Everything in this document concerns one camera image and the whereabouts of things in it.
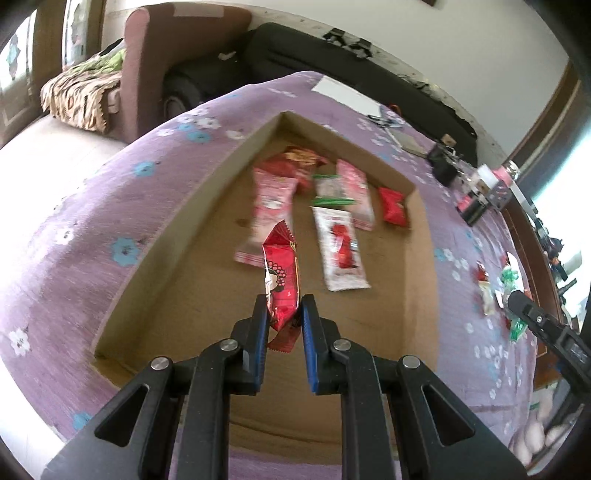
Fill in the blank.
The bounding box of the white cup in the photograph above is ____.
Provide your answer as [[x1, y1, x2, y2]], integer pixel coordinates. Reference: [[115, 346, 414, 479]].
[[475, 164, 497, 195]]

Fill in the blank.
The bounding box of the purple floral tablecloth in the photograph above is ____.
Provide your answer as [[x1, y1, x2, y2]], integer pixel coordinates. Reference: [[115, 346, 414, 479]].
[[0, 70, 550, 480]]

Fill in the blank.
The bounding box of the brown armchair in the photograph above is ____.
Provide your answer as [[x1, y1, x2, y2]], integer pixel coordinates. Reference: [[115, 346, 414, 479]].
[[122, 2, 252, 141]]

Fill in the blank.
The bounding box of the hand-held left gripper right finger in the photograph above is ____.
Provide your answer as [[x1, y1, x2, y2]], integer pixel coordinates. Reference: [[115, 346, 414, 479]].
[[300, 294, 527, 480]]

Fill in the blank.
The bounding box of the leopard print blanket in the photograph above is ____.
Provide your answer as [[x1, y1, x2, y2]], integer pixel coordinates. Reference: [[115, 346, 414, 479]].
[[41, 69, 127, 132]]

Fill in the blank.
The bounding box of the patterned glass door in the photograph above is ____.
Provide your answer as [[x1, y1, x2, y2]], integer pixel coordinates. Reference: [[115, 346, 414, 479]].
[[0, 0, 107, 148]]

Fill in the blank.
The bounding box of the black pink device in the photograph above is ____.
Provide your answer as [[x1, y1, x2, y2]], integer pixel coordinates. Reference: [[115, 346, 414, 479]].
[[458, 185, 514, 227]]

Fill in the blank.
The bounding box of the red cartoon snack packet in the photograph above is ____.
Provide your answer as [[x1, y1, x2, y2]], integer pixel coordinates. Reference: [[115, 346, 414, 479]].
[[262, 220, 303, 354]]

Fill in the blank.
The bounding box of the pink snack packet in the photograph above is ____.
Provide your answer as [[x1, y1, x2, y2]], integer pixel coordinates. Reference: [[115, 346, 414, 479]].
[[233, 167, 298, 266], [336, 159, 376, 230]]

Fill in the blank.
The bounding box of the black sofa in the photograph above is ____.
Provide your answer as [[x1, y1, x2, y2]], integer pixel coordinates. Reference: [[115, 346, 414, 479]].
[[161, 23, 476, 162]]

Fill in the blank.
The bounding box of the brown wooden door frame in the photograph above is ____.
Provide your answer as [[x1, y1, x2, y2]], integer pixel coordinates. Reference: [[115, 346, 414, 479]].
[[508, 62, 583, 171]]

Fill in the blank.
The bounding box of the grey flat case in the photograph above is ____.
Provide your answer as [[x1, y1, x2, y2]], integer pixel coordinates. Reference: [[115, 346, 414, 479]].
[[390, 129, 428, 155]]

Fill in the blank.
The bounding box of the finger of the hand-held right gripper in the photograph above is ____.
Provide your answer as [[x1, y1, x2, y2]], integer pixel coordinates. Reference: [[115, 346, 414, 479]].
[[507, 289, 571, 344]]

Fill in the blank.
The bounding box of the cardboard box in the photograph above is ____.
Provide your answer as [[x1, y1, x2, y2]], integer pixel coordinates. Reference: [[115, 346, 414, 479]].
[[92, 111, 439, 455]]

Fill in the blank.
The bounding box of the person's right hand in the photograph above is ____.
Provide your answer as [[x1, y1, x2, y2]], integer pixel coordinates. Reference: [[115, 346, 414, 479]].
[[512, 390, 575, 467]]

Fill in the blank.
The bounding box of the white paper sheet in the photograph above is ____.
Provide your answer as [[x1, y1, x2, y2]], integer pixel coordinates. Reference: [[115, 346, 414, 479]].
[[311, 75, 382, 116]]

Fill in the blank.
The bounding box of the small dark red snack packet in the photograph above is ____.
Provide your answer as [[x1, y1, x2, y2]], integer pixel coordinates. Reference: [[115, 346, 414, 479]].
[[259, 146, 329, 192]]

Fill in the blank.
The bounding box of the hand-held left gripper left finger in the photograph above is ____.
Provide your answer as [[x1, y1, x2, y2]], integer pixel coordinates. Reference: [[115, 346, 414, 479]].
[[41, 294, 269, 480]]

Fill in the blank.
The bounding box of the green floral cloth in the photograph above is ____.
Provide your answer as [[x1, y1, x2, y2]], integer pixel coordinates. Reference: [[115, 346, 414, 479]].
[[65, 46, 126, 77]]

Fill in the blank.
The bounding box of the bright window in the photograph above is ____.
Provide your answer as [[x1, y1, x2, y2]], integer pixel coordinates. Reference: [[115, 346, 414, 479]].
[[531, 180, 591, 278]]

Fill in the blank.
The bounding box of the green trimmed candy packet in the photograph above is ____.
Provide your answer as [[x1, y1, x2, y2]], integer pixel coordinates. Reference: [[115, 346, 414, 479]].
[[311, 173, 355, 207]]

